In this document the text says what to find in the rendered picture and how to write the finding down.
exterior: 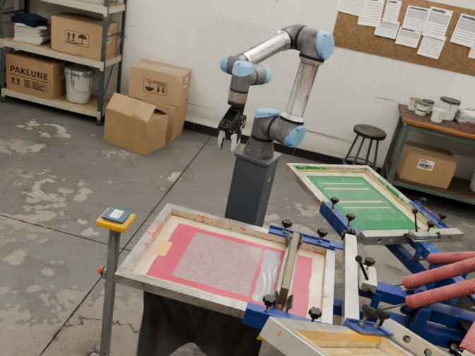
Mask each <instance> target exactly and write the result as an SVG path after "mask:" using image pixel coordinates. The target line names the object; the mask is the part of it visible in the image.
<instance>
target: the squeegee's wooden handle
mask: <svg viewBox="0 0 475 356"><path fill-rule="evenodd" d="M299 237H300V234H299V233H297V232H294V233H293V236H292V238H291V243H290V246H289V250H288V255H287V259H286V265H285V268H284V272H283V278H282V281H281V287H280V291H279V294H278V300H277V304H281V305H284V306H285V303H286V299H287V296H288V292H289V288H290V284H291V278H292V273H293V267H294V263H295V256H296V252H297V248H298V241H299Z"/></svg>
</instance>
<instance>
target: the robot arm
mask: <svg viewBox="0 0 475 356"><path fill-rule="evenodd" d="M289 49H294V50H298V51H299V52H300V53H299V57H300V65H299V67H298V72H297V74H296V77H295V80H294V84H293V87H292V90H291V94H290V97H289V99H288V104H287V106H286V110H285V112H283V113H281V115H280V112H279V111H278V110H277V109H271V108H260V109H257V110H256V112H255V115H254V121H253V125H252V131H251V135H250V138H249V140H248V141H247V143H246V145H245V148H244V152H245V154H246V155H248V156H250V157H252V158H256V159H260V160H270V159H272V158H273V157H274V140H275V141H277V142H279V143H281V144H283V145H284V146H288V147H290V148H294V147H296V146H298V145H299V144H300V143H301V142H302V141H303V139H304V137H305V134H306V128H305V127H304V126H303V124H304V122H305V120H304V119H303V114H304V111H305V108H306V105H307V101H308V99H309V96H310V92H311V90H312V86H313V83H314V81H315V77H316V75H317V71H318V68H319V66H320V65H322V64H323V63H324V60H327V59H329V58H330V56H331V55H332V53H333V51H334V37H333V35H332V34H331V33H330V32H327V31H325V30H320V29H318V28H314V27H310V26H308V25H304V24H296V25H290V26H288V27H285V28H282V29H280V30H278V31H276V32H275V34H274V36H272V37H270V38H268V39H266V40H264V41H262V42H260V43H259V44H256V45H255V46H253V47H250V48H249V49H246V50H245V51H243V52H241V53H239V54H237V55H235V56H233V55H229V54H227V55H225V56H223V58H222V59H221V62H220V68H221V70H222V71H223V72H225V73H227V74H228V75H229V74H230V75H232V76H231V81H230V89H229V91H228V92H229V93H228V104H229V105H231V107H229V109H228V111H227V112H226V113H225V115H224V117H223V118H222V120H220V123H219V125H218V128H217V137H218V146H219V149H220V150H221V149H222V147H223V142H224V138H225V137H226V134H227V132H228V133H229V132H230V131H231V132H232V133H233V132H235V133H234V134H233V135H231V140H232V143H231V149H230V152H231V154H233V153H234V151H235V149H236V148H237V146H238V144H239V142H240V137H241V135H242V130H241V126H242V129H243V128H244V127H245V124H244V121H245V122H246V118H247V116H245V115H244V114H243V112H244V108H245V103H246V102H247V96H248V92H249V88H250V86H252V85H263V84H266V83H268V82H269V81H270V80H271V76H272V73H271V69H270V68H269V67H268V66H264V65H260V66H258V65H257V64H259V63H261V62H262V61H264V60H266V59H268V58H269V57H272V56H273V55H275V54H277V53H279V52H280V51H283V52H284V51H287V50H289ZM279 115H280V116H279ZM242 122H243V123H242ZM243 124H244V126H243Z"/></svg>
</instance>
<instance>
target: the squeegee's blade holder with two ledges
mask: <svg viewBox="0 0 475 356"><path fill-rule="evenodd" d="M288 250H289V248H288V247H286V250H285V254H284V258H283V263H282V267H281V272H280V275H279V279H278V284H277V288H276V291H277V292H278V293H279V291H280V287H281V281H282V278H283V272H284V268H285V265H286V259H287V255H288ZM298 252H299V251H298V250H297V252H296V256H295V263H294V267H293V273H292V278H291V284H290V288H289V292H288V296H290V295H291V290H292V286H293V279H294V275H295V268H296V263H297V260H298ZM288 296H287V299H286V301H288Z"/></svg>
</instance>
